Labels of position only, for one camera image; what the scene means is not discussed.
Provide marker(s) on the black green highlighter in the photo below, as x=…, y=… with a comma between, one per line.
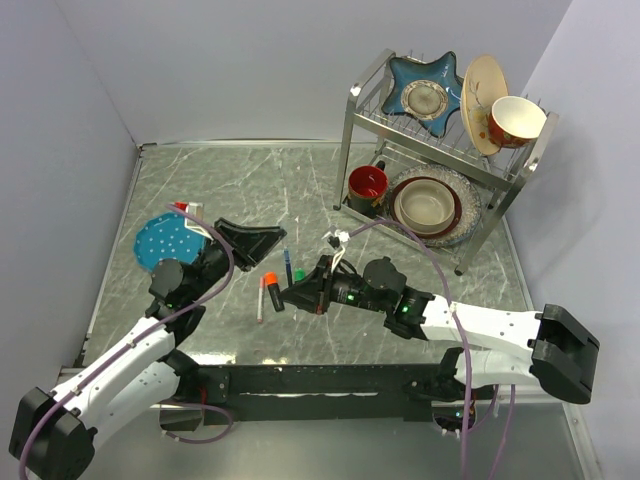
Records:
x=299, y=275

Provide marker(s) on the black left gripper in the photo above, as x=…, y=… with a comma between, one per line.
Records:
x=226, y=248

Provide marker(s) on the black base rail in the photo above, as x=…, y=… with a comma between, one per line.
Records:
x=253, y=393

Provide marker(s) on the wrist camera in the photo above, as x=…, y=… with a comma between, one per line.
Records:
x=196, y=210
x=338, y=240

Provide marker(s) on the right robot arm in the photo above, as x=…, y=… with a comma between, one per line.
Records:
x=549, y=349

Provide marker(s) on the blue ballpoint pen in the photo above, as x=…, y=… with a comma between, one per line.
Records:
x=288, y=267

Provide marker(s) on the beige bowl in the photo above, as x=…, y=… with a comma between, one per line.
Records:
x=425, y=202

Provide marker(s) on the cream floral plate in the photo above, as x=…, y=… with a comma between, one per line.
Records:
x=483, y=84

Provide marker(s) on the blue star shaped dish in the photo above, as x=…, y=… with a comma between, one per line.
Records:
x=427, y=92

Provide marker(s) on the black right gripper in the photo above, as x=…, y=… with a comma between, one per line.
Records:
x=323, y=285

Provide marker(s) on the dark red plate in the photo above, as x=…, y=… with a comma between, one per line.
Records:
x=452, y=210

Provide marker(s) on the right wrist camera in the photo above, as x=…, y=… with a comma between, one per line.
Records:
x=338, y=240

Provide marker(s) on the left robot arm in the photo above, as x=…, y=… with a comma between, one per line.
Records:
x=56, y=433

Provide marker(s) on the steel dish rack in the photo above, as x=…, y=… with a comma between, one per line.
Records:
x=427, y=206

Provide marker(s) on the black orange highlighter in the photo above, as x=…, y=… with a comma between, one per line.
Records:
x=272, y=286

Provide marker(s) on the black floral mug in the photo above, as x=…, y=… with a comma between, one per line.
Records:
x=367, y=187

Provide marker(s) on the white pink acrylic marker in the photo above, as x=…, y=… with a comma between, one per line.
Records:
x=260, y=305

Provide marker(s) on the red white bowl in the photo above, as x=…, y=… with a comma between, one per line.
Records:
x=515, y=121

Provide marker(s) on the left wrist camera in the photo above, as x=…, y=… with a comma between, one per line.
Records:
x=196, y=210

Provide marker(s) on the teal polka dot plate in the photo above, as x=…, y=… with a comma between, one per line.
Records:
x=166, y=237

